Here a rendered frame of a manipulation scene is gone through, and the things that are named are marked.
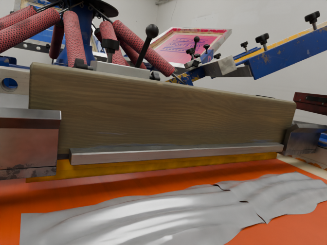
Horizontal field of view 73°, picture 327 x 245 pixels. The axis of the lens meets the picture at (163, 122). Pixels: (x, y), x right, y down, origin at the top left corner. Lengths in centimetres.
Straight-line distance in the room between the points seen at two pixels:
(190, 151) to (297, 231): 12
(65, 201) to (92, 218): 4
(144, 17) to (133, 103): 467
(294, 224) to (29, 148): 23
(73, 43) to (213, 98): 54
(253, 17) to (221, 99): 274
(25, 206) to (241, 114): 24
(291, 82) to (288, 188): 223
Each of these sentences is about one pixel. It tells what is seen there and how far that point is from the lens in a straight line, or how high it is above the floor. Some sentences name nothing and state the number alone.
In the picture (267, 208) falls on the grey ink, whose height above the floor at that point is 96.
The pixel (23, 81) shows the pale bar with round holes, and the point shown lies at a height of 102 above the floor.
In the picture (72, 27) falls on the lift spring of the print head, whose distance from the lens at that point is 80.
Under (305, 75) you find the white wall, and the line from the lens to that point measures 246.
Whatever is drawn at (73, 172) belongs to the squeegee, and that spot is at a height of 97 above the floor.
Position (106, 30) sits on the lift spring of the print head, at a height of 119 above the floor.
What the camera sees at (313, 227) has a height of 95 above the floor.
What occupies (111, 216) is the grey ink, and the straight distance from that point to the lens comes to 18.
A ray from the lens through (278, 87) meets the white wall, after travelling 257.
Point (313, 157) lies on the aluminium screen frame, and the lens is 47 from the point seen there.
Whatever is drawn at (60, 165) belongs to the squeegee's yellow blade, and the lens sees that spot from 21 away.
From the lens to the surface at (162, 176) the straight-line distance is 26.
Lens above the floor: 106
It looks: 11 degrees down
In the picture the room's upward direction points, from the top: 9 degrees clockwise
